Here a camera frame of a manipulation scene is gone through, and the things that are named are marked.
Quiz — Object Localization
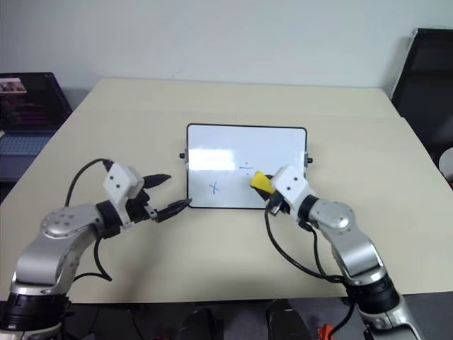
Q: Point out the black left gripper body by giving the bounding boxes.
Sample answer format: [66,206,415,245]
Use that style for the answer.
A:
[124,190,159,225]

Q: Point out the dark rounded shape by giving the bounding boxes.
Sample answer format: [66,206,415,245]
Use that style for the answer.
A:
[179,307,226,340]
[264,298,309,340]

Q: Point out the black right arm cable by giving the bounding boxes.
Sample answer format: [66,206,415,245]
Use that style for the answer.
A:
[264,198,351,284]

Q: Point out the black panel with silver frame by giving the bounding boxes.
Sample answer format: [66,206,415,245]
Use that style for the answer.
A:
[390,28,453,182]

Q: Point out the yellow whiteboard eraser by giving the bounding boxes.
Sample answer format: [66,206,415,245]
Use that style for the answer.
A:
[248,170,277,195]

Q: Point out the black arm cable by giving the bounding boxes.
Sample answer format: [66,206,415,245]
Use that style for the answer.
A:
[65,158,114,283]
[264,198,351,284]

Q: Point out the small black-framed whiteboard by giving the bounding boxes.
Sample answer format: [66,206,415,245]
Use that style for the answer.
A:
[178,123,314,210]

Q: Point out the orange plastic part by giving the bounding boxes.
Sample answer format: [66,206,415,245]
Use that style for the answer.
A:
[316,323,336,340]

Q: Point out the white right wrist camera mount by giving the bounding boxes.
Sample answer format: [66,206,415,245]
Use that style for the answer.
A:
[270,164,313,214]

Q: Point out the open dark laptop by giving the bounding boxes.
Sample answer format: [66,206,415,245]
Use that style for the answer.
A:
[0,72,74,157]

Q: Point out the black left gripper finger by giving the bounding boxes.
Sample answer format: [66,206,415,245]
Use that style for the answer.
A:
[141,173,172,191]
[154,198,193,224]

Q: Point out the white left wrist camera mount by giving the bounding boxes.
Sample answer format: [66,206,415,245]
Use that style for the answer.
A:
[102,162,146,225]

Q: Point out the white round object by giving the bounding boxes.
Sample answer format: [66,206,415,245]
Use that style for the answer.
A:
[438,146,453,183]

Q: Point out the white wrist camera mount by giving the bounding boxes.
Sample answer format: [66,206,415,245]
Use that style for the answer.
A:
[270,164,313,214]
[102,162,146,225]

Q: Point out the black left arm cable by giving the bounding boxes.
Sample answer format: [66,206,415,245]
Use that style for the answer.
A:
[65,158,114,283]

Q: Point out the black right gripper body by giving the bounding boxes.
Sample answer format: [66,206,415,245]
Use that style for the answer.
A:
[259,190,290,216]

